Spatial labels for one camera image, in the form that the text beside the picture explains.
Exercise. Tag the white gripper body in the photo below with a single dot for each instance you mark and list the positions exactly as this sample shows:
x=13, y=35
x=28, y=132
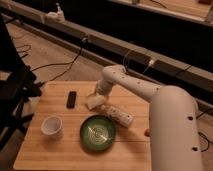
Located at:
x=103, y=88

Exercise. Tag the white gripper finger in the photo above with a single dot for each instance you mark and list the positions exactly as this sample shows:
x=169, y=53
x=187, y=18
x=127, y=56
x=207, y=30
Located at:
x=106, y=98
x=92, y=95

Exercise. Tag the white sponge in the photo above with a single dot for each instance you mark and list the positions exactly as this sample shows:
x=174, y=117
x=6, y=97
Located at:
x=93, y=102

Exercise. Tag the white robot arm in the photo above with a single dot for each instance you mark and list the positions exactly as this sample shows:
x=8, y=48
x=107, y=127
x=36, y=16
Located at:
x=174, y=136

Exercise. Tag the white ceramic cup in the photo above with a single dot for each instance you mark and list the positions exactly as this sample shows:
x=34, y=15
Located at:
x=52, y=127

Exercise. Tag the black rectangular remote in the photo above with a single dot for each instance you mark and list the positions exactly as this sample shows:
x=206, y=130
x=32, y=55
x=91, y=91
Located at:
x=71, y=99

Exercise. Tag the white power strip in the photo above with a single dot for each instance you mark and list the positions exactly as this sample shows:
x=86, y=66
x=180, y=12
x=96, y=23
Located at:
x=118, y=115

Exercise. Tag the green bowl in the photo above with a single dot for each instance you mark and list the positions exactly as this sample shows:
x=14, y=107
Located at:
x=97, y=133

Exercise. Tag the black chair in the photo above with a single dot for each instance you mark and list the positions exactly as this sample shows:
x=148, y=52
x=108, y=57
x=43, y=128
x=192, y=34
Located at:
x=16, y=90

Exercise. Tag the long metal rail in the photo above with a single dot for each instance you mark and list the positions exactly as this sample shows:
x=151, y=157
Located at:
x=168, y=49

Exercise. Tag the white object on rail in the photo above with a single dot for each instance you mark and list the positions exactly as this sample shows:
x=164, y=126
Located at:
x=58, y=15

